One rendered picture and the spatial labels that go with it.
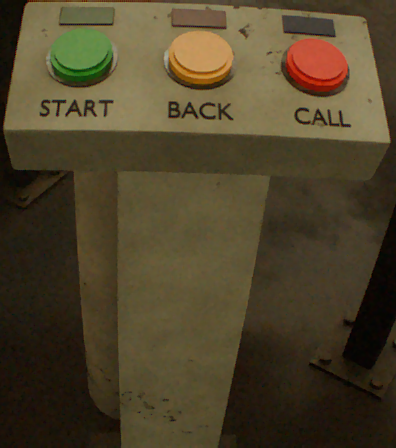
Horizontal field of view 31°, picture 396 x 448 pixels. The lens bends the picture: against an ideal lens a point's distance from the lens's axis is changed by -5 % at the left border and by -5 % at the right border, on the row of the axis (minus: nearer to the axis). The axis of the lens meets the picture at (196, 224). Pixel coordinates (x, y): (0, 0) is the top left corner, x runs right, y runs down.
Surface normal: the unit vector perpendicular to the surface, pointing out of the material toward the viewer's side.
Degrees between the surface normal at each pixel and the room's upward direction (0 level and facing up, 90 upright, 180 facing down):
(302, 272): 0
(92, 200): 90
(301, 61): 20
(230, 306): 90
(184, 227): 90
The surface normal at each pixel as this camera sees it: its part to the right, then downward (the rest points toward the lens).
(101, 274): -0.48, 0.58
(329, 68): 0.08, -0.44
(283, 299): 0.07, -0.72
